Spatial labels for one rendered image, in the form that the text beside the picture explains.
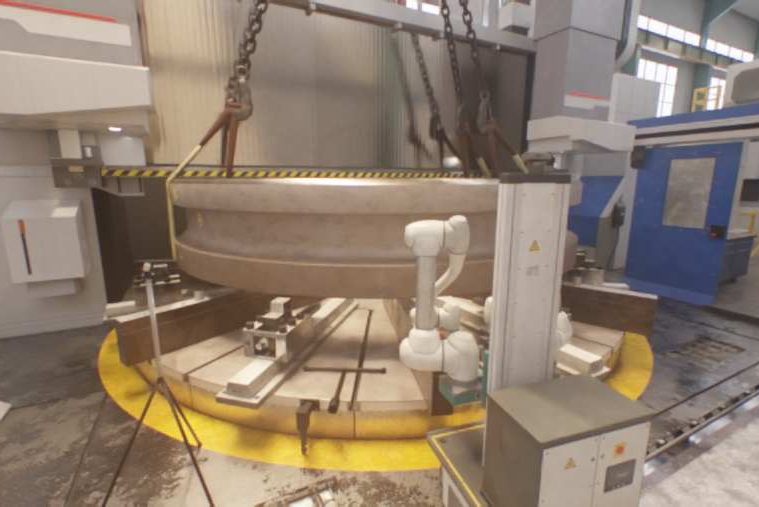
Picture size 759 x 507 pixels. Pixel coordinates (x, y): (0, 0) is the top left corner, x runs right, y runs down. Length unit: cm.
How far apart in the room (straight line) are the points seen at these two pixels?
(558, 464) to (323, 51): 550
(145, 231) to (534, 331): 730
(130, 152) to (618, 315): 505
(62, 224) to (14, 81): 193
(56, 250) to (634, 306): 594
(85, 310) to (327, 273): 361
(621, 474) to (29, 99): 405
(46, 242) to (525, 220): 477
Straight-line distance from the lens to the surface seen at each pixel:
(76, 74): 365
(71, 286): 544
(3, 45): 421
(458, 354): 192
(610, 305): 433
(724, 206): 695
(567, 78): 665
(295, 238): 312
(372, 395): 272
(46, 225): 527
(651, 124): 725
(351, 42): 622
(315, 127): 574
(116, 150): 455
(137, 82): 360
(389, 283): 289
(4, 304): 595
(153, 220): 817
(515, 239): 175
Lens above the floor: 175
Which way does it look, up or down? 11 degrees down
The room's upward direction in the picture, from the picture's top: straight up
